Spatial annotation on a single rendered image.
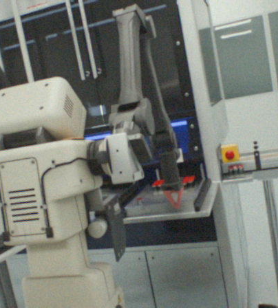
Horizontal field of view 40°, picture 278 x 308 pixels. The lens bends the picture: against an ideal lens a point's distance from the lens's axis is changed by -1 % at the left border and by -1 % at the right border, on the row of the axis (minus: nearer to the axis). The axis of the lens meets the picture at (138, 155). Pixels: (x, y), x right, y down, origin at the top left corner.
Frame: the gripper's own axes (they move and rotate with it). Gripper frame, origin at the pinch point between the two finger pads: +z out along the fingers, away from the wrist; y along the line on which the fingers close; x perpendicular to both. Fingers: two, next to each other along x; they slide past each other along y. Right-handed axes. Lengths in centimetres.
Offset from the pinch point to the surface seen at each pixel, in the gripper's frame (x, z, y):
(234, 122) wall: -1, 25, 498
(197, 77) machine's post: -10, -44, 38
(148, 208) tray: 10.5, 0.2, 0.9
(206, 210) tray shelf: -10.4, 2.4, -1.4
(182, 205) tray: -2.2, 0.2, 0.7
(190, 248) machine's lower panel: 6, 33, 38
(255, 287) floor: -17, 91, 104
